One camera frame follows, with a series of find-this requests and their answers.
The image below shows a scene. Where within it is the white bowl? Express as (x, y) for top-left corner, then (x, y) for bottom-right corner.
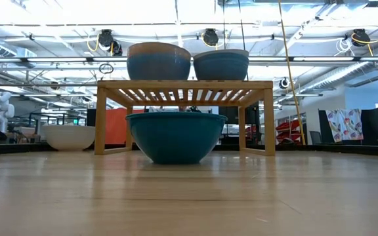
(40, 124), (96, 152)

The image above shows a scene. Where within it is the wooden slatted shelf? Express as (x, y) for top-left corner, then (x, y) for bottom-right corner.
(93, 79), (276, 157)

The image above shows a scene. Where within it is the teal bowl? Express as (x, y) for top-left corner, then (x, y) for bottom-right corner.
(125, 111), (228, 165)

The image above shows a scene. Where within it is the floral cloth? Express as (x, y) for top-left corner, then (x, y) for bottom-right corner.
(325, 108), (364, 143)

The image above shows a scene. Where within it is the long ceiling light strip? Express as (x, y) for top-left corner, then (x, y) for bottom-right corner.
(0, 55), (378, 64)

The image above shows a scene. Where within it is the black office chair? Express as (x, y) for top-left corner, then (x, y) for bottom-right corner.
(309, 130), (323, 146)

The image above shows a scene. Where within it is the black hanging cable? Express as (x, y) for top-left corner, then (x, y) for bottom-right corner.
(237, 0), (249, 81)

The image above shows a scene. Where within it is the black cabinet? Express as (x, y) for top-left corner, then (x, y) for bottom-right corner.
(361, 107), (378, 146)

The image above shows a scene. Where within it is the black monitor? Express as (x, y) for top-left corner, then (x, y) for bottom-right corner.
(217, 105), (261, 125)

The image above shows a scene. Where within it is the yellow hanging cable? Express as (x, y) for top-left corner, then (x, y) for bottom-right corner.
(276, 0), (306, 146)

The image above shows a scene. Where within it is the translucent orange bowl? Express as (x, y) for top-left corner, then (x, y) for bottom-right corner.
(127, 41), (192, 62)

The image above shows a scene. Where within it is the orange partition panel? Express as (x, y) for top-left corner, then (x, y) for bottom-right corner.
(104, 108), (146, 146)

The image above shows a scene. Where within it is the red storage bin rack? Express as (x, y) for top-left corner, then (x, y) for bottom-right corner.
(275, 118), (303, 142)

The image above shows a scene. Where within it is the pale blue bowl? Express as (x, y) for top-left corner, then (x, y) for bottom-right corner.
(126, 52), (192, 81)

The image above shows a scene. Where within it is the black aluminium table frame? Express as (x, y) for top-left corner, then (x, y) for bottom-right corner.
(0, 142), (378, 157)

